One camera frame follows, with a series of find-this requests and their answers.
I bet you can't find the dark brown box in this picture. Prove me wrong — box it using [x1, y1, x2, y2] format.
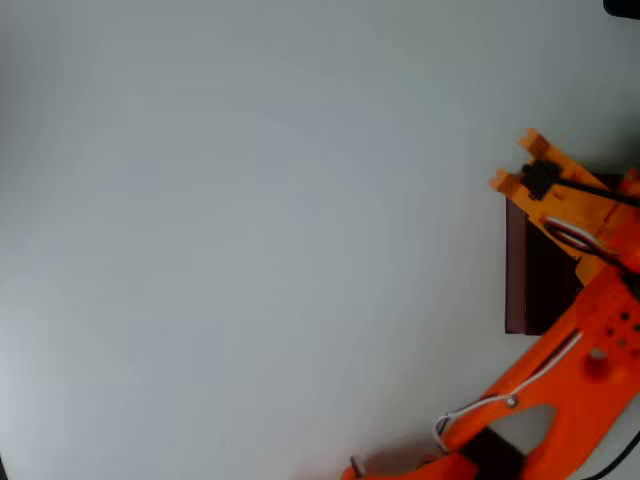
[504, 172, 621, 336]

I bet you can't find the black object at table edge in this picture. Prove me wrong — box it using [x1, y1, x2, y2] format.
[602, 0, 640, 21]

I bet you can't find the black camera cable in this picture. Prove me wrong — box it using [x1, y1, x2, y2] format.
[549, 175, 640, 208]

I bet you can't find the white and black wrist cable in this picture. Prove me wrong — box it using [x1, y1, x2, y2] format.
[542, 215, 640, 275]

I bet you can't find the light orange camera mount bracket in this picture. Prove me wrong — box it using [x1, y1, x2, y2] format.
[488, 127, 619, 226]

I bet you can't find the small black camera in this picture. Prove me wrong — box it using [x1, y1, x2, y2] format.
[520, 159, 561, 201]

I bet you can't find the white servo cable along arm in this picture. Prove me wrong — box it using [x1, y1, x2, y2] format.
[433, 328, 585, 452]

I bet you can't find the thin black cable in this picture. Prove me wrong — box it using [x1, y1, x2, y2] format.
[582, 437, 640, 480]

